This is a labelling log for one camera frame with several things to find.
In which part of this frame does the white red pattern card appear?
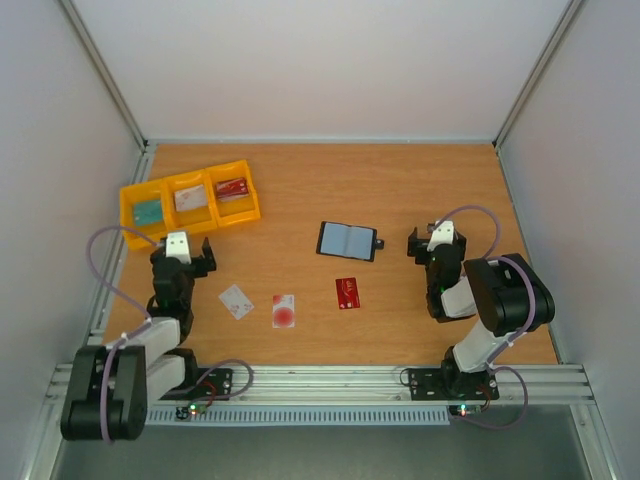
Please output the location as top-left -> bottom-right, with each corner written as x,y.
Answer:
218,284 -> 254,320

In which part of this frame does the red white circle card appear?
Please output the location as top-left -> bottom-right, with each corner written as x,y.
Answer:
272,294 -> 295,329

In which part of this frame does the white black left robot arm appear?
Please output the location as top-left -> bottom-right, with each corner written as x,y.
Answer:
60,232 -> 217,443

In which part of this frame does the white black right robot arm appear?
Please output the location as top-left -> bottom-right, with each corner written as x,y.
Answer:
401,221 -> 556,401

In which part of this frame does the green card in bin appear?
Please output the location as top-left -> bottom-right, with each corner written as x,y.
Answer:
133,199 -> 163,228

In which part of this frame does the red card in bin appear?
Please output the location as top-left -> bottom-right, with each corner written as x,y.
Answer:
214,177 -> 250,202

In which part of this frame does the maroon stripe card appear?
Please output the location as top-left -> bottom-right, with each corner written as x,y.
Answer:
335,277 -> 361,310

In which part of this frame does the yellow three-compartment bin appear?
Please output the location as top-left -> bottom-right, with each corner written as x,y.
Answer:
119,160 -> 261,250

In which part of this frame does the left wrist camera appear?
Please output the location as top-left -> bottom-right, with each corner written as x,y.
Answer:
164,231 -> 191,265

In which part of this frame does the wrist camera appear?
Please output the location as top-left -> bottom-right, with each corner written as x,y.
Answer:
427,220 -> 456,252
164,231 -> 191,265

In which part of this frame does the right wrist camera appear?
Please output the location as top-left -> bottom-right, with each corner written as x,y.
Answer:
427,220 -> 456,252

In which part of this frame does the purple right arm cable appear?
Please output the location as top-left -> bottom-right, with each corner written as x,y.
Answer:
439,204 -> 540,431

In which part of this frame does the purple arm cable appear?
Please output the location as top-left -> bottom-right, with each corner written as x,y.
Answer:
439,204 -> 540,431
85,225 -> 169,445

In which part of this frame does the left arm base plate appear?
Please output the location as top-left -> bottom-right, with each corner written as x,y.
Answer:
166,368 -> 233,401

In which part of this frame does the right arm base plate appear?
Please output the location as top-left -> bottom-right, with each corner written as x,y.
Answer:
400,368 -> 500,402

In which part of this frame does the aluminium front rail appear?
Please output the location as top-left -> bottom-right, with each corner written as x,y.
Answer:
43,363 -> 596,407

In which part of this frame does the grey slotted cable duct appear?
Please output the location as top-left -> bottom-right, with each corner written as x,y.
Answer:
146,405 -> 450,428

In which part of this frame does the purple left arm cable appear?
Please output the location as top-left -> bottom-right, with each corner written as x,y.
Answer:
85,225 -> 169,445

